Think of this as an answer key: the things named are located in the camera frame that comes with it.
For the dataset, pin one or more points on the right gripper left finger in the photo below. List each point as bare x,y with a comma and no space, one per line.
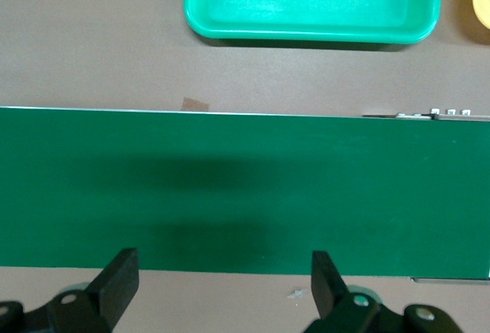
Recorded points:
115,291

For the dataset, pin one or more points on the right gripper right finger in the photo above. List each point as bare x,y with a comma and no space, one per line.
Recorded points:
329,291

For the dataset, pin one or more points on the green conveyor belt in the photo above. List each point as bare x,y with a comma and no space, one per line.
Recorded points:
245,187

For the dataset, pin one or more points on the brown tape patch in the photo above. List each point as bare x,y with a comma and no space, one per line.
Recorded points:
195,104

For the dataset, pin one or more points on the green plastic tray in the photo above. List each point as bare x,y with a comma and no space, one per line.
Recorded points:
306,0

